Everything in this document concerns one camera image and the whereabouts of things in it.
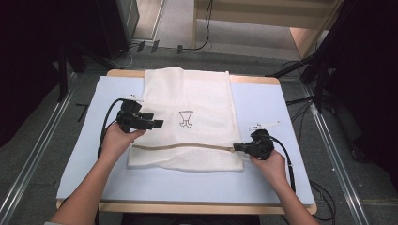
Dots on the black metal stand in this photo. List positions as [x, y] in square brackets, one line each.
[319, 81]
[62, 72]

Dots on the black cabinet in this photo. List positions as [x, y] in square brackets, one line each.
[119, 25]

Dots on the person's right hand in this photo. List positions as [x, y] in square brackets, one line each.
[272, 167]

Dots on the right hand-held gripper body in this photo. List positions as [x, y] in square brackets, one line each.
[263, 143]

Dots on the person's left hand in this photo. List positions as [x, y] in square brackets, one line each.
[117, 140]

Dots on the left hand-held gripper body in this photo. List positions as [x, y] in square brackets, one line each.
[130, 117]

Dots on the white mesh laundry bag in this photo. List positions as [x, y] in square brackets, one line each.
[194, 93]

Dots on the light blue table mat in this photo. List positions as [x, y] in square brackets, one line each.
[266, 103]

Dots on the metal floor rail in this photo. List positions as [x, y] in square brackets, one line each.
[34, 143]
[336, 156]

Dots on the light wooden shelf unit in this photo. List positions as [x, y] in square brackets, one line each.
[269, 12]

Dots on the wooden table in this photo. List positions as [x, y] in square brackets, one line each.
[187, 208]

